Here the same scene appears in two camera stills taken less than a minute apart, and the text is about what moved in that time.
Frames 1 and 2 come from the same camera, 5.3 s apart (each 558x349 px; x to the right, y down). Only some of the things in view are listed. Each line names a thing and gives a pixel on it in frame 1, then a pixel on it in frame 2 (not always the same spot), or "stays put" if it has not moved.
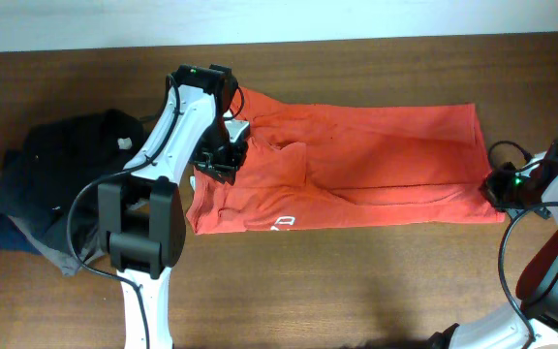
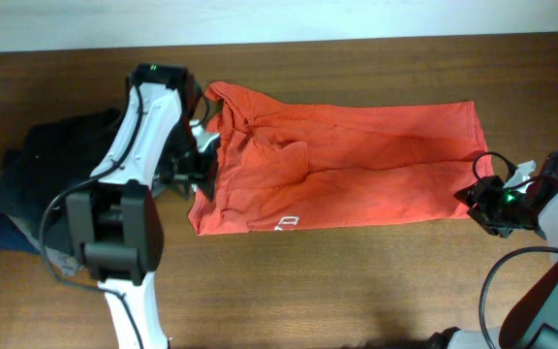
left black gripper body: (216, 151) → (184, 163)
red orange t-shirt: (312, 167) stays put
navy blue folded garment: (4, 234) stays put
